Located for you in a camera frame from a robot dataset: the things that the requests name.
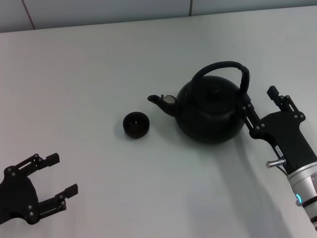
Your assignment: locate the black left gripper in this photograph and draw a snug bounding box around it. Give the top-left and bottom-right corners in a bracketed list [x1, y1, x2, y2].
[0, 153, 79, 225]

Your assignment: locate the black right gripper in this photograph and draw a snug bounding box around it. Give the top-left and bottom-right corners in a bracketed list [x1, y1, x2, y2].
[241, 85, 317, 176]

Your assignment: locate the black round teapot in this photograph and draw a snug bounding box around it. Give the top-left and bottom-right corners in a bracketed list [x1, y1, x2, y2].
[147, 60, 250, 144]

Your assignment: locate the small black teacup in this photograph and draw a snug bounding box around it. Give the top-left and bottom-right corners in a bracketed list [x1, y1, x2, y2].
[123, 112, 150, 138]

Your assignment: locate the right gripper cable with plug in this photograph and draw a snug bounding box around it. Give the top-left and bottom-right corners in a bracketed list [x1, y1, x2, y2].
[266, 158, 289, 177]

